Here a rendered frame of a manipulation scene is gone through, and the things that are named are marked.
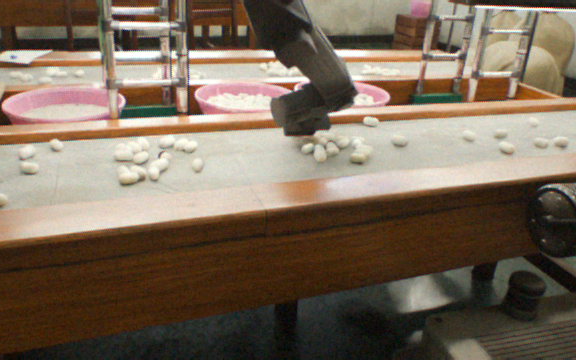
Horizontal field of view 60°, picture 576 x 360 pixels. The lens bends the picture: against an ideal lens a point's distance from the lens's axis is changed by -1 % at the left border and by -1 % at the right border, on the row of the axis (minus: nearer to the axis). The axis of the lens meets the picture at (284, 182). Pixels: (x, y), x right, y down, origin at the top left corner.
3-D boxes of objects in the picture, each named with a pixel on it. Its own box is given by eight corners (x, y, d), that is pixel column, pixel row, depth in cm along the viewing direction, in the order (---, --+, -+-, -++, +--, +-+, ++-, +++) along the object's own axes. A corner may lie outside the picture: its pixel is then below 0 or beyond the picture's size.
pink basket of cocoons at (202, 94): (315, 134, 135) (318, 100, 131) (235, 154, 118) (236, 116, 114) (252, 108, 152) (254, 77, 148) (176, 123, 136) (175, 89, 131)
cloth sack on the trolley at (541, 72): (563, 101, 381) (578, 51, 365) (496, 107, 349) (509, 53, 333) (504, 82, 426) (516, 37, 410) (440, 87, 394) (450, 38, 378)
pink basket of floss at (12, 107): (150, 135, 126) (148, 99, 122) (65, 171, 104) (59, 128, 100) (74, 115, 136) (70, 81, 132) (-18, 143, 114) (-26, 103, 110)
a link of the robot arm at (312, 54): (312, 32, 51) (272, -58, 52) (263, 58, 52) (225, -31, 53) (364, 105, 92) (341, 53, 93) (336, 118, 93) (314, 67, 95)
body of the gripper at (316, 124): (278, 106, 105) (289, 91, 99) (322, 104, 109) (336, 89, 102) (283, 135, 104) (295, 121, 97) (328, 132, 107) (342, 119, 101)
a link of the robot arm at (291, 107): (359, 100, 89) (340, 57, 90) (303, 116, 85) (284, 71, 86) (332, 124, 100) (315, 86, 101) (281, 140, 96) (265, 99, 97)
